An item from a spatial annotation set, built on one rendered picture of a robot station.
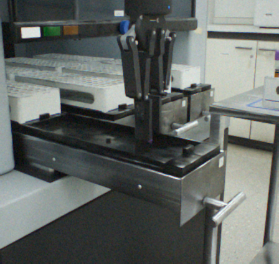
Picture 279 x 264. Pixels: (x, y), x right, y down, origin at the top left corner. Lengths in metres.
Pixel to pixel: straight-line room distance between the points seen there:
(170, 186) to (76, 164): 0.18
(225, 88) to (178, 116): 2.13
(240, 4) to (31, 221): 3.21
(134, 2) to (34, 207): 0.36
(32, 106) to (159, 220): 0.44
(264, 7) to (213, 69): 0.58
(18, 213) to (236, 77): 2.53
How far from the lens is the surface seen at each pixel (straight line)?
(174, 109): 0.94
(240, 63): 3.00
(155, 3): 0.59
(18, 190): 0.67
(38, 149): 0.69
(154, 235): 1.00
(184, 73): 1.03
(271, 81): 0.86
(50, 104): 0.78
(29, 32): 0.69
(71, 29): 0.75
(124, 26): 0.85
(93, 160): 0.60
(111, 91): 0.80
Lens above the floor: 1.01
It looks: 16 degrees down
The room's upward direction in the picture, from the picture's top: straight up
